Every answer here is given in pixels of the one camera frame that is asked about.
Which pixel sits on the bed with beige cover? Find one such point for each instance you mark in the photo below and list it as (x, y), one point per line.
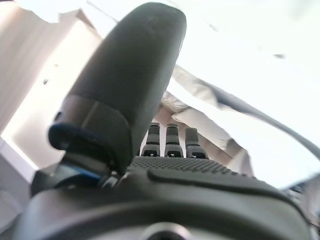
(250, 37)

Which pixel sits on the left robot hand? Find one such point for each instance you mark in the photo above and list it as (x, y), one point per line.
(125, 75)

